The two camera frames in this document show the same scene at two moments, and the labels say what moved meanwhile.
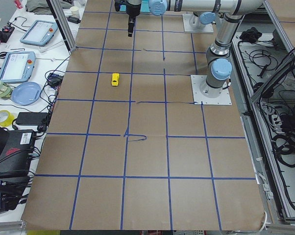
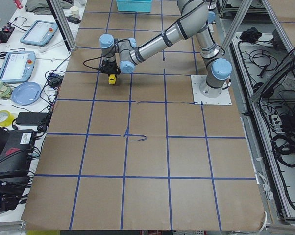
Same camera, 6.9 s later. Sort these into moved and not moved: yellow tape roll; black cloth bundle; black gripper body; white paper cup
Moved: black gripper body
Not moved: black cloth bundle; white paper cup; yellow tape roll
